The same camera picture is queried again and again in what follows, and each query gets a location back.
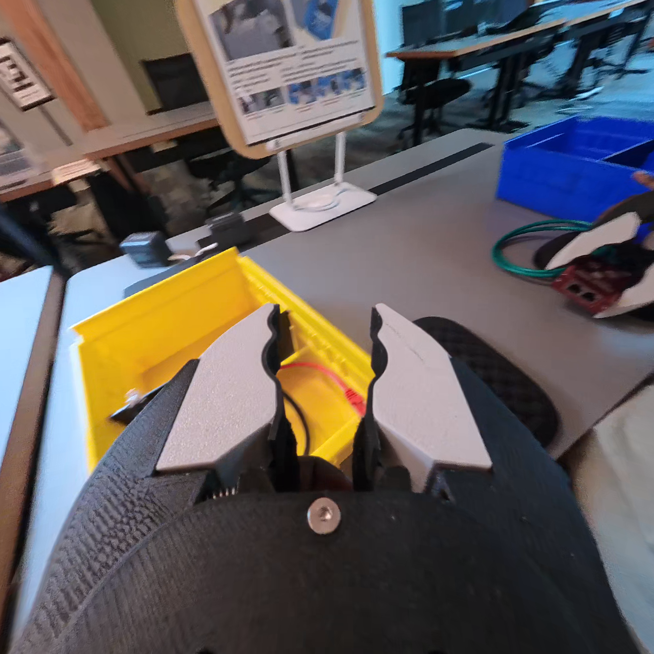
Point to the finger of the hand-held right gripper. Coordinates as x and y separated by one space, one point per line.
636 296
598 242

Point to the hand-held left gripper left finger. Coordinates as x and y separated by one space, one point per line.
225 398

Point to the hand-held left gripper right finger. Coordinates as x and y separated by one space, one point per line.
424 398

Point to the red port box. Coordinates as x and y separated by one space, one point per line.
582 291

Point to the yellow plastic bin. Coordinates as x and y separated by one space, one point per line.
163 337

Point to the black mouse pad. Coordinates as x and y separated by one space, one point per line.
500 373

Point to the blue plastic bin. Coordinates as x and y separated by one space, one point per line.
541 179

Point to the black power adapter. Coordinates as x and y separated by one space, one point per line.
228 228
145 249

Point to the person's cream clothing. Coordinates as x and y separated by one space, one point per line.
623 485

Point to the wooden top desk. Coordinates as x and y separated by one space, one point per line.
490 43
138 133

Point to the black office chair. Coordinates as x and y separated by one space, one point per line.
434 94
230 168

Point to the poster sign stand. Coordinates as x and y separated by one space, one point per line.
286 76

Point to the framed wall sign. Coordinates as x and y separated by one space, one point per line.
23 76

